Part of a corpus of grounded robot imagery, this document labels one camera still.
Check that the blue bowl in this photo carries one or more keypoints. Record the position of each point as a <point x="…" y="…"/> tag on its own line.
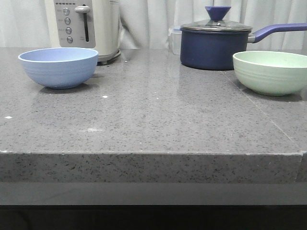
<point x="59" y="68"/>

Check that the green bowl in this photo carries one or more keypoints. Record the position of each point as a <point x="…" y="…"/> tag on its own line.
<point x="271" y="73"/>

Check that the dark blue saucepan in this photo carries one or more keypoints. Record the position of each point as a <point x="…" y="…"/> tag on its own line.
<point x="213" y="50"/>

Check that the clear plastic container blue lid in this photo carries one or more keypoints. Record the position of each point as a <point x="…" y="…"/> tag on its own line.
<point x="174" y="38"/>

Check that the cream and silver toaster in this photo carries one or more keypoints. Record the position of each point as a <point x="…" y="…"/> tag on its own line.
<point x="93" y="24"/>

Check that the glass pot lid blue knob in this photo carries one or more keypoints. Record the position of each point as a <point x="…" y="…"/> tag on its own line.
<point x="216" y="22"/>

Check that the white curtain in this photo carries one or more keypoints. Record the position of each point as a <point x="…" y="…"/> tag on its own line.
<point x="145" y="23"/>

